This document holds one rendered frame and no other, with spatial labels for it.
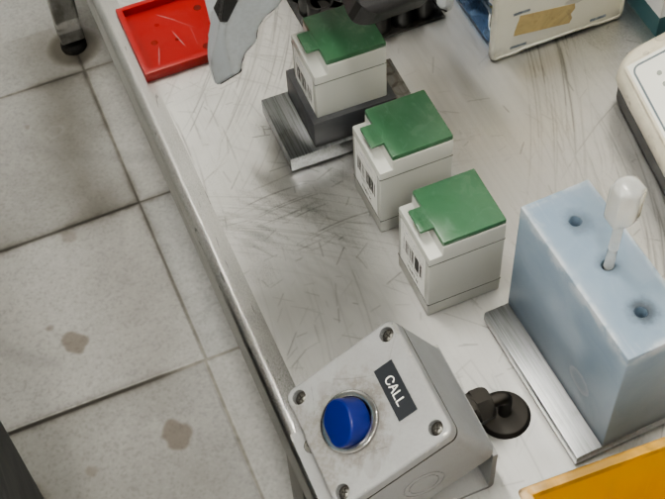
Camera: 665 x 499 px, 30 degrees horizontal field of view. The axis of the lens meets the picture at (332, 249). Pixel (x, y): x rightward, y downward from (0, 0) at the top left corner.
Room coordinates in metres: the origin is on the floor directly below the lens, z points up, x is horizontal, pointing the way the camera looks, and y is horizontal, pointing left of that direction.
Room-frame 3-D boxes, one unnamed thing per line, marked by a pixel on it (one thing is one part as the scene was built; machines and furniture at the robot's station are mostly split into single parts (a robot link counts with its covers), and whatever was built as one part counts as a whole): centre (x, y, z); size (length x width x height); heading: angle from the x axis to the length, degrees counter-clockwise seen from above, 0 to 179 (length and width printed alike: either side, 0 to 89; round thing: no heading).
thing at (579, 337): (0.34, -0.13, 0.92); 0.10 x 0.07 x 0.10; 21
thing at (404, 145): (0.46, -0.05, 0.91); 0.05 x 0.04 x 0.07; 109
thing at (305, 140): (0.53, -0.01, 0.89); 0.09 x 0.05 x 0.04; 108
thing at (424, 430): (0.29, -0.04, 0.92); 0.13 x 0.07 x 0.08; 109
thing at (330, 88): (0.53, -0.01, 0.92); 0.05 x 0.04 x 0.06; 108
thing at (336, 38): (0.53, -0.01, 0.95); 0.05 x 0.04 x 0.01; 108
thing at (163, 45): (0.62, 0.09, 0.88); 0.07 x 0.07 x 0.01; 19
